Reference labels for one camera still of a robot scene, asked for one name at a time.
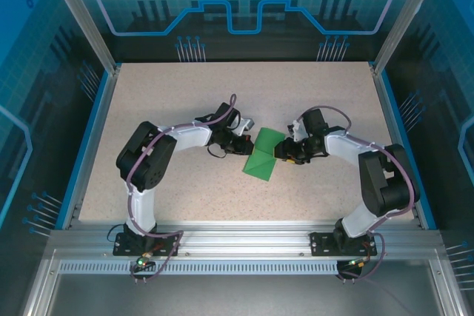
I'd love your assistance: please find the green paper sheet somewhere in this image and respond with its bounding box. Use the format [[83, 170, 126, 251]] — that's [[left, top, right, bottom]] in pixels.
[[242, 127, 286, 183]]

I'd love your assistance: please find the blue table edge strip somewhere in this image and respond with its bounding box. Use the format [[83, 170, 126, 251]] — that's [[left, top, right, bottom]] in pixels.
[[380, 70, 438, 231], [54, 70, 113, 231]]

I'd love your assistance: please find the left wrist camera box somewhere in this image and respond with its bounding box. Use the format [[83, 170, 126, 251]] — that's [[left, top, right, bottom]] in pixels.
[[236, 116, 257, 136]]

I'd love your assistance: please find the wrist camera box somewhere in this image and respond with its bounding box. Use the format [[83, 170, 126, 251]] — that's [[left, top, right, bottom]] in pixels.
[[287, 118, 307, 143], [236, 116, 257, 136]]

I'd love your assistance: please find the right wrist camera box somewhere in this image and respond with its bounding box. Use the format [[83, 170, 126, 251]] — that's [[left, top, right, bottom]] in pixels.
[[287, 118, 307, 143]]

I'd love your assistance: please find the aluminium side rail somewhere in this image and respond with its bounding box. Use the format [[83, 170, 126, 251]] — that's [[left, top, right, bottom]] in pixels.
[[372, 66, 425, 230], [61, 66, 122, 230]]

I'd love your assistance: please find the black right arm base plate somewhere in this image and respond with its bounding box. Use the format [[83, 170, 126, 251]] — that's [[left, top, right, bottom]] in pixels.
[[310, 232, 378, 257]]

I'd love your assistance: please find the aluminium mounting rail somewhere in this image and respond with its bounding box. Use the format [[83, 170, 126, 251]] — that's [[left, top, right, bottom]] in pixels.
[[50, 221, 444, 258]]

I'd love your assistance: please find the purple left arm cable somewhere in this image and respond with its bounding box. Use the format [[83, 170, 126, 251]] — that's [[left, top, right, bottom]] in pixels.
[[124, 93, 185, 283]]

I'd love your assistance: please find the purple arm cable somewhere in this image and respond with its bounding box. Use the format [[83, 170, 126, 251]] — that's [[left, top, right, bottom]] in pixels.
[[296, 106, 416, 283], [124, 93, 185, 283]]

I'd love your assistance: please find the slotted grey cable duct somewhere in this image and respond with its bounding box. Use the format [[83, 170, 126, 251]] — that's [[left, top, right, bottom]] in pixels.
[[58, 260, 340, 275]]

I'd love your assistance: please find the cable connector with LED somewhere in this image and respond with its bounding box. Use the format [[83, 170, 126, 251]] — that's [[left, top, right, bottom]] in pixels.
[[135, 251, 155, 269], [346, 256, 371, 269]]

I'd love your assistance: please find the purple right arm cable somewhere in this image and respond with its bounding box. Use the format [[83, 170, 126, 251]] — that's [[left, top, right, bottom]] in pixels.
[[296, 106, 416, 283]]

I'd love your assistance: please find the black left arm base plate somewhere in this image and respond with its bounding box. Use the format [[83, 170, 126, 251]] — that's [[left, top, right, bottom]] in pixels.
[[113, 232, 181, 257]]

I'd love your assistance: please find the aluminium frame post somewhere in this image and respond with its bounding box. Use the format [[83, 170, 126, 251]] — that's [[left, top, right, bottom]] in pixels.
[[40, 0, 122, 76], [370, 0, 451, 76]]

